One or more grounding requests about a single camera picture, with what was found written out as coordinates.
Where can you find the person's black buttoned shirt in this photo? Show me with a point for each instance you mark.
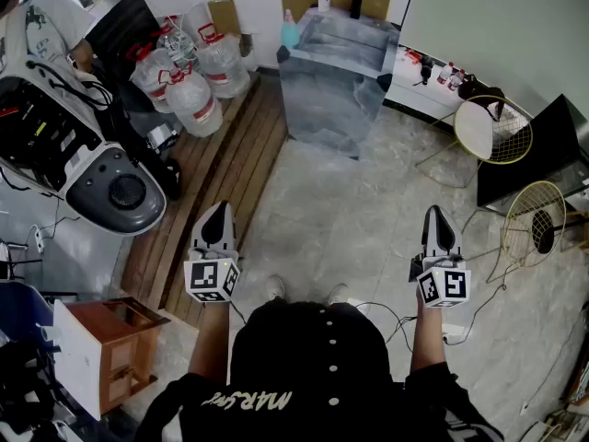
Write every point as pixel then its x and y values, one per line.
pixel 313 375

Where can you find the person's left white shoe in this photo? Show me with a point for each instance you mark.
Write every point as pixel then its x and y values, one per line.
pixel 276 288

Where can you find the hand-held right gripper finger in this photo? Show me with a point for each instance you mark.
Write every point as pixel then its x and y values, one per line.
pixel 452 242
pixel 430 237

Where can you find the person's right forearm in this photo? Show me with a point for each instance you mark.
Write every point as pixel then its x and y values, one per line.
pixel 428 339

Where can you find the white grey backpack device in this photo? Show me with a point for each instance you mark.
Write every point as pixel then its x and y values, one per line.
pixel 92 182

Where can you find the brown wooden side table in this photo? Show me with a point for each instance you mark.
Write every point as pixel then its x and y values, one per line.
pixel 119 352

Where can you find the person's right white shoe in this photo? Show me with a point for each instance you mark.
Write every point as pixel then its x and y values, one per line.
pixel 339 294

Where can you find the small red tool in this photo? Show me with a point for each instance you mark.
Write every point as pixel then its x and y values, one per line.
pixel 412 55

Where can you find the grey metal box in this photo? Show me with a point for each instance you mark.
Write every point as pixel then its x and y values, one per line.
pixel 161 137

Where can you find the person's white shoe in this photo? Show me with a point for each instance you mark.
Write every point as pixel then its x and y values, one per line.
pixel 339 294
pixel 276 288

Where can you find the white power strip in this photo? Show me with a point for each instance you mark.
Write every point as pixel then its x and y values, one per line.
pixel 453 336

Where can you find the white board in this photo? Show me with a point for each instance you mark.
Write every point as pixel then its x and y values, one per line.
pixel 78 362

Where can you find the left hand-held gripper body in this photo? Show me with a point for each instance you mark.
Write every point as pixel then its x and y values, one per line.
pixel 211 279

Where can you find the person's left forearm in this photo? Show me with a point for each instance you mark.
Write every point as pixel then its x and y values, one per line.
pixel 209 339

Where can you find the grey marbled sink cabinet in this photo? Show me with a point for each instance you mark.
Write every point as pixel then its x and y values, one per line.
pixel 340 108

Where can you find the wooden plank platform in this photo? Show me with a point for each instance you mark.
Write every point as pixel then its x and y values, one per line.
pixel 216 164

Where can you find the black handheld tool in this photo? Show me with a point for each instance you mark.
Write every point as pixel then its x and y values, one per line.
pixel 425 69

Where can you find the black glass cabinet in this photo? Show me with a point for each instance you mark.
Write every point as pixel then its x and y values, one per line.
pixel 552 154

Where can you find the black steel cabinet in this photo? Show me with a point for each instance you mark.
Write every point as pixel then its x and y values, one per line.
pixel 124 21

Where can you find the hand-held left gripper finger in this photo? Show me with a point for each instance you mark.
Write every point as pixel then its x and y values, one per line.
pixel 228 233
pixel 204 233

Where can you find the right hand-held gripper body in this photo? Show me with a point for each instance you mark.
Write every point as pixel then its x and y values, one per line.
pixel 444 286

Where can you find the black equipment pile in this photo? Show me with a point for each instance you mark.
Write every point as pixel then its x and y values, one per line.
pixel 23 385

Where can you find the teal spray bottle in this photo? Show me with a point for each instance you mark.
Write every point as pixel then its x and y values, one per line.
pixel 291 35

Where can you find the black faucet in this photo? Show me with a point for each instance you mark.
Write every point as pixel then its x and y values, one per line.
pixel 356 5

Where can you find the white raised ledge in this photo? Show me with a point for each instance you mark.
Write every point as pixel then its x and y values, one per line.
pixel 414 95

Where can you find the dark brown bag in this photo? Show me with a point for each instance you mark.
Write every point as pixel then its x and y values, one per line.
pixel 481 92

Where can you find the blue office chair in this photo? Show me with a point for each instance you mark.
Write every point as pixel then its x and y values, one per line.
pixel 23 311

